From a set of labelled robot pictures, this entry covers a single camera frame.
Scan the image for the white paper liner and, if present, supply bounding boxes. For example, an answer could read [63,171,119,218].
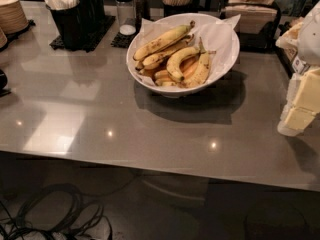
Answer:
[131,13,242,92]

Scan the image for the white bowl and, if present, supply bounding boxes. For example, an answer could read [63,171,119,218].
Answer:
[125,12,241,97]

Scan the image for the black front cutlery cup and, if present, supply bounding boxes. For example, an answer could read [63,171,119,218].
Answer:
[47,4,83,50]

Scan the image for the black object left edge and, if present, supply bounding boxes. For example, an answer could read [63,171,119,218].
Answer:
[0,69,11,97]

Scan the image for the orange lower banana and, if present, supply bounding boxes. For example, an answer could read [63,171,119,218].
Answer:
[154,57,198,80]

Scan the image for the black floor cables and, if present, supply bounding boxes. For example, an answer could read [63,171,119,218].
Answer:
[0,183,114,240]

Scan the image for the glass salt shaker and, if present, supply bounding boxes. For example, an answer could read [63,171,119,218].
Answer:
[115,0,136,36]

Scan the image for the glass pepper shaker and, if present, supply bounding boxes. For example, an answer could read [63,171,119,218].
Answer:
[133,0,151,29]

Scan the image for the small black shaker mat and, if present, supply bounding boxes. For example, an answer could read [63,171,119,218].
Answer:
[111,32,135,48]

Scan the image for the brown napkin stack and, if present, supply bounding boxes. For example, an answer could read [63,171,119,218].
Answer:
[225,0,277,34]

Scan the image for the black rear cutlery cup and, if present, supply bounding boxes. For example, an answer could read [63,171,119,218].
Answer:
[78,0,105,32]

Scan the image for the spotted banana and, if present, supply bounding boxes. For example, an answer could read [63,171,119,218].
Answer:
[182,41,216,88]
[142,35,194,70]
[133,21,195,61]

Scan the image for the black napkin holder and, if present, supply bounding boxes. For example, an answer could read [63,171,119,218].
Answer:
[220,3,281,52]

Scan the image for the curved yellow middle banana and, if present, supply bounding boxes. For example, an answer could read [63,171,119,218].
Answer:
[166,46,200,82]

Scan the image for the small bottom banana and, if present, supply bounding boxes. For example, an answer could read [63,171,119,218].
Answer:
[155,78,177,86]

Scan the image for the black cutlery cup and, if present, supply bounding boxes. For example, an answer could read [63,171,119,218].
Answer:
[47,4,83,50]
[78,0,105,32]

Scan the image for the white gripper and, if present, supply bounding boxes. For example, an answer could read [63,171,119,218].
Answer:
[277,1,320,137]

